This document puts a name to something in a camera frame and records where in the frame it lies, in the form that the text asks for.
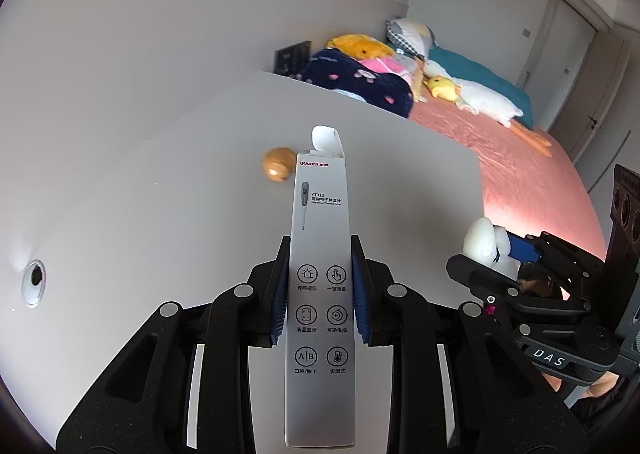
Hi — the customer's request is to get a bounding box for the black wall panel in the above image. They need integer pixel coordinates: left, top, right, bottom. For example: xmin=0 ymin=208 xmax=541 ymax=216
xmin=274 ymin=41 xmax=312 ymax=78

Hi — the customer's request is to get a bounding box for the navy patterned blanket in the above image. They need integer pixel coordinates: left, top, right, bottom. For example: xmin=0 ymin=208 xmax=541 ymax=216
xmin=300 ymin=50 xmax=415 ymax=117

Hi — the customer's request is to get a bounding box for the small yellow duck plush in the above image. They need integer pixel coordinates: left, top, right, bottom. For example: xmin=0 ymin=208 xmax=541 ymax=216
xmin=424 ymin=76 xmax=461 ymax=102

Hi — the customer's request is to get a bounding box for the pink bed sheet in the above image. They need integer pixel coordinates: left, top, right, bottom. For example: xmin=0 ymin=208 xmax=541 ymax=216
xmin=410 ymin=94 xmax=608 ymax=260

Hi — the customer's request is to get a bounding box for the long white cardboard box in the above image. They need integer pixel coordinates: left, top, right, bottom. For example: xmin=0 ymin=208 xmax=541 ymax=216
xmin=285 ymin=124 xmax=357 ymax=449

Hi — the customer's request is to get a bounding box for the teal pillow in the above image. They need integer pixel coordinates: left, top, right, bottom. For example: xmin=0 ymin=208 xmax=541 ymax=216
xmin=427 ymin=45 xmax=533 ymax=127

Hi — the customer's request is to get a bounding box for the person's right hand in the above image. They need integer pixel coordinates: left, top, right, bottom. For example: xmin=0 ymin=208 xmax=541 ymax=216
xmin=582 ymin=373 xmax=620 ymax=401

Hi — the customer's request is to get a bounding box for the yellow knitted toy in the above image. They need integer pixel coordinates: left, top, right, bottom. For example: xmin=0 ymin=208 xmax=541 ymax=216
xmin=411 ymin=69 xmax=429 ymax=104

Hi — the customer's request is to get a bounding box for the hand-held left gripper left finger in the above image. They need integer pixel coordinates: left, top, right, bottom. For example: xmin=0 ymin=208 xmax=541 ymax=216
xmin=55 ymin=234 xmax=292 ymax=454

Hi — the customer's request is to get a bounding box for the silver cable grommet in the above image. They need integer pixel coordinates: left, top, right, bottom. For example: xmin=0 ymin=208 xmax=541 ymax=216
xmin=21 ymin=259 xmax=47 ymax=309

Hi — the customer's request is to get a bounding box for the pink cloth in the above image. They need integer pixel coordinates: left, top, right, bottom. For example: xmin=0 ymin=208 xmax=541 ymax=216
xmin=360 ymin=56 xmax=418 ymax=85

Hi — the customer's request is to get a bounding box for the white goose plush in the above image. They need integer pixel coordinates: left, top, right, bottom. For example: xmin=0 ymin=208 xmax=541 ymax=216
xmin=422 ymin=59 xmax=553 ymax=157

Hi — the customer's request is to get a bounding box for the orange-yellow plush toy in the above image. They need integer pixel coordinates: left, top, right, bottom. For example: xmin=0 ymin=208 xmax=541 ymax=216
xmin=326 ymin=34 xmax=396 ymax=60

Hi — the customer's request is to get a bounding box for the checkered patchwork pillow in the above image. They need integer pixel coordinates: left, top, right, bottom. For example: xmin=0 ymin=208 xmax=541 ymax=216
xmin=386 ymin=18 xmax=438 ymax=60

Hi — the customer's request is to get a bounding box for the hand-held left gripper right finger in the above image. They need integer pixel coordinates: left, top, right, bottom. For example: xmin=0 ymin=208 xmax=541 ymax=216
xmin=350 ymin=234 xmax=588 ymax=454

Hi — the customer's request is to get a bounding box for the white squishy toy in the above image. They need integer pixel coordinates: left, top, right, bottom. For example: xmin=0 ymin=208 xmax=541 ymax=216
xmin=461 ymin=217 xmax=519 ymax=280

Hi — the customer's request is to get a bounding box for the grey door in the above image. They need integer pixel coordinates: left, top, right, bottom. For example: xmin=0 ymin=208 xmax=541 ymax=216
xmin=545 ymin=0 xmax=598 ymax=135

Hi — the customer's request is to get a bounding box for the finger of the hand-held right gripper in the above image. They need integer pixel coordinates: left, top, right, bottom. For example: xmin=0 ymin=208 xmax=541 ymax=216
xmin=505 ymin=231 xmax=606 ymax=280
xmin=445 ymin=254 xmax=593 ymax=317

